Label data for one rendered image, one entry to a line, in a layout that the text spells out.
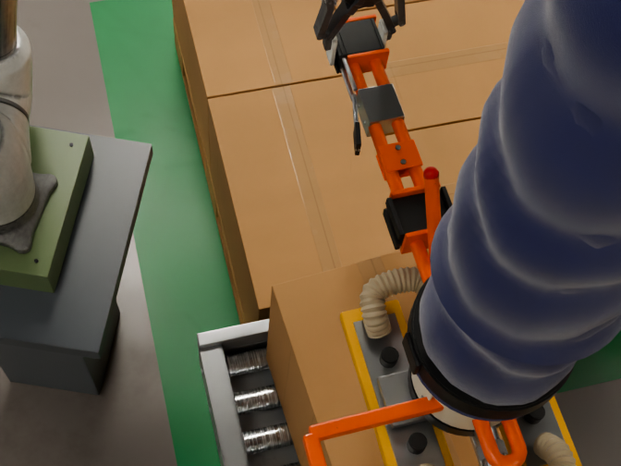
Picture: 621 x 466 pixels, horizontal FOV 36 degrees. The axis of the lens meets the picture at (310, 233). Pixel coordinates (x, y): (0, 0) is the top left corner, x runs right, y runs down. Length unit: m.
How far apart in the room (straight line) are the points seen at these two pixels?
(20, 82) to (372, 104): 0.70
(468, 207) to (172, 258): 1.97
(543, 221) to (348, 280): 0.97
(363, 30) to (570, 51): 1.00
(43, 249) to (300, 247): 0.63
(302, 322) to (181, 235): 1.19
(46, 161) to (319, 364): 0.75
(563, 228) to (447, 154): 1.61
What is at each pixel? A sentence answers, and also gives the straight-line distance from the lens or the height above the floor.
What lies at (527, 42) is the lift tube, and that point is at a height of 2.00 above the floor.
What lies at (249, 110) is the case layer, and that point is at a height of 0.54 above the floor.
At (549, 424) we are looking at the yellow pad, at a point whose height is 1.18.
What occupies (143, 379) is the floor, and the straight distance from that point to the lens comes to 2.74.
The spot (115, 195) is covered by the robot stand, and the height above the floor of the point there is 0.75.
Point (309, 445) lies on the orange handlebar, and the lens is 1.35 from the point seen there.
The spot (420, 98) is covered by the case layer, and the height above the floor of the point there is 0.54.
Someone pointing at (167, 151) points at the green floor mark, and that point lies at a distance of 3.05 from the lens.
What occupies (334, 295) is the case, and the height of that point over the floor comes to 0.95.
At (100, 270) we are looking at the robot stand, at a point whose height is 0.75.
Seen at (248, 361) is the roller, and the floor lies 0.55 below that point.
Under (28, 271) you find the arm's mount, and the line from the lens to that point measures 1.98.
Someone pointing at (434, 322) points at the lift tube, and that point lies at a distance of 1.20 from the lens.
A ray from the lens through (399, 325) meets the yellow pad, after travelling 1.55.
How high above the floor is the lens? 2.60
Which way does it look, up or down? 63 degrees down
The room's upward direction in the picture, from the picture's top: 9 degrees clockwise
